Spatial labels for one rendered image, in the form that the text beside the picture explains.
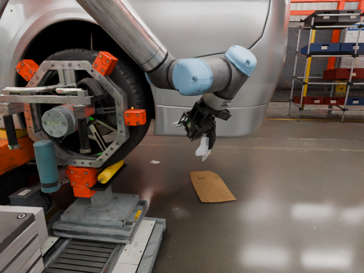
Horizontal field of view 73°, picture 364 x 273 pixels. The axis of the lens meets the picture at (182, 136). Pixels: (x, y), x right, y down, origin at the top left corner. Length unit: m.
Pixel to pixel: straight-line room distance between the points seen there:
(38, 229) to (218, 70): 0.56
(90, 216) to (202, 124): 1.13
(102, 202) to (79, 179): 0.29
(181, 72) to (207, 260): 1.28
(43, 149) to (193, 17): 0.94
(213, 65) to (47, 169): 1.05
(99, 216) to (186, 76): 1.26
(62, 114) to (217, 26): 0.79
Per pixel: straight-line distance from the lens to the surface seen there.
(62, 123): 1.21
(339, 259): 1.86
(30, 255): 0.71
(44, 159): 1.36
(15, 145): 1.30
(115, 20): 0.55
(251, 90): 1.24
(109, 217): 1.60
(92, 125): 1.43
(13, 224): 0.59
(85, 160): 1.40
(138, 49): 0.57
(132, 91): 1.28
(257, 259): 1.67
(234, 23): 1.22
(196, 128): 0.66
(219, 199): 2.15
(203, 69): 0.50
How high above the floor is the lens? 1.11
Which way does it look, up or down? 17 degrees down
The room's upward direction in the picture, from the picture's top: straight up
